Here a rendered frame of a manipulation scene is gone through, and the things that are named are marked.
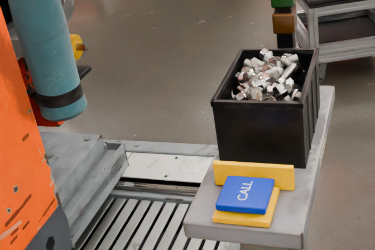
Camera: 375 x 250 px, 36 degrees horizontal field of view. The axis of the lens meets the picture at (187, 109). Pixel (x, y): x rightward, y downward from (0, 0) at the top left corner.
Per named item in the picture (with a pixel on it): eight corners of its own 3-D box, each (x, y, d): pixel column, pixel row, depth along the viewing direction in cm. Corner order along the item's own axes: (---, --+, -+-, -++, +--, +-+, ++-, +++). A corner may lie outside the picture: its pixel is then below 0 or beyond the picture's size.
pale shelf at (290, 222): (250, 96, 117) (248, 83, 116) (335, 99, 111) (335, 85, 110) (184, 238, 82) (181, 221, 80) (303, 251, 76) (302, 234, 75)
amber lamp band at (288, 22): (277, 27, 108) (275, 6, 106) (298, 26, 107) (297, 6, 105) (272, 35, 105) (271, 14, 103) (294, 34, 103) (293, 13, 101)
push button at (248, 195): (229, 186, 85) (227, 174, 84) (275, 190, 83) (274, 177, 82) (216, 216, 79) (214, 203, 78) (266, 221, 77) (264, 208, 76)
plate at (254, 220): (227, 188, 86) (226, 182, 85) (280, 192, 83) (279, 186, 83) (212, 222, 79) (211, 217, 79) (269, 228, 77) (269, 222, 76)
